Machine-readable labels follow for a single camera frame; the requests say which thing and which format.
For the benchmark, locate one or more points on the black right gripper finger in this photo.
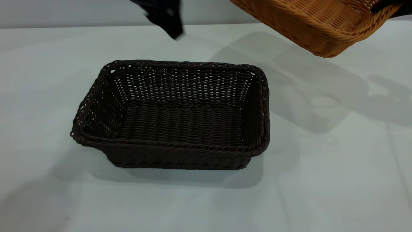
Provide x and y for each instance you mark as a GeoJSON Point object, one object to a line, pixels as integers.
{"type": "Point", "coordinates": [384, 6]}
{"type": "Point", "coordinates": [404, 11]}

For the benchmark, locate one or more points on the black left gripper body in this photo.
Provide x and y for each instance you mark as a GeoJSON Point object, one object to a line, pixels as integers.
{"type": "Point", "coordinates": [157, 6]}

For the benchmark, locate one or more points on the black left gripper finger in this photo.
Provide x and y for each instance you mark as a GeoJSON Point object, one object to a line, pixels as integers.
{"type": "Point", "coordinates": [170, 25]}

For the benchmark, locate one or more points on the orange wicker basket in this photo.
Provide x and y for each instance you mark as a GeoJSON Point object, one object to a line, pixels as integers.
{"type": "Point", "coordinates": [305, 22]}

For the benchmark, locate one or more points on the black wicker basket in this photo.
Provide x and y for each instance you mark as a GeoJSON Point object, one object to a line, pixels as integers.
{"type": "Point", "coordinates": [180, 122]}

